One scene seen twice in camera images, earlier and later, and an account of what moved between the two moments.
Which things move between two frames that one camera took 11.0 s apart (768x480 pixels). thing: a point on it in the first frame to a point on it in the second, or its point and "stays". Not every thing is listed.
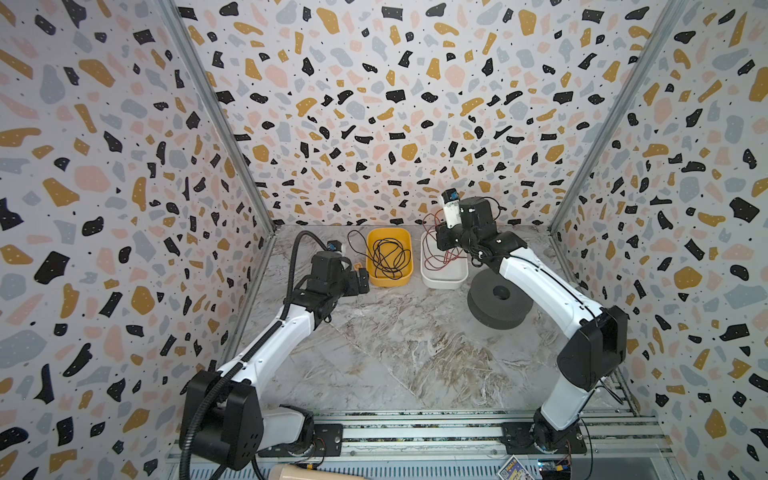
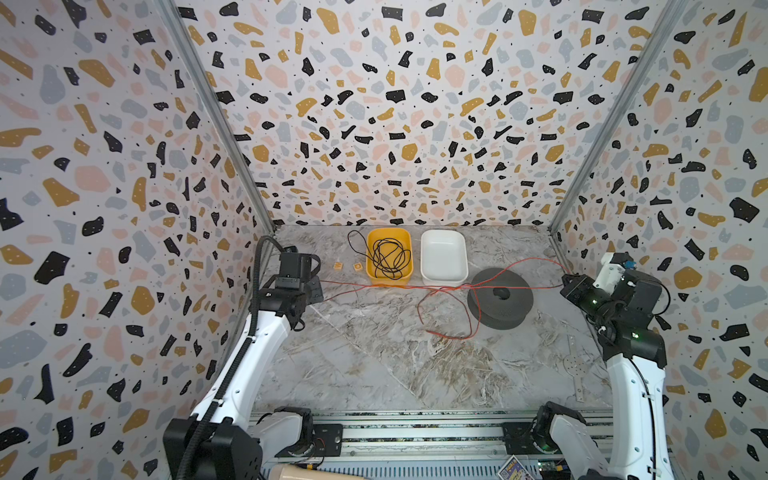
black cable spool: [495, 302] stays
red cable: [436, 259] to [449, 311]
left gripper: [352, 287] to [315, 292]
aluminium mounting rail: [619, 438] stays
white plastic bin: [441, 269] stays
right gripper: [444, 237] to [576, 288]
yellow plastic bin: [389, 256] stays
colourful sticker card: [513, 469] stays
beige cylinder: [297, 472] stays
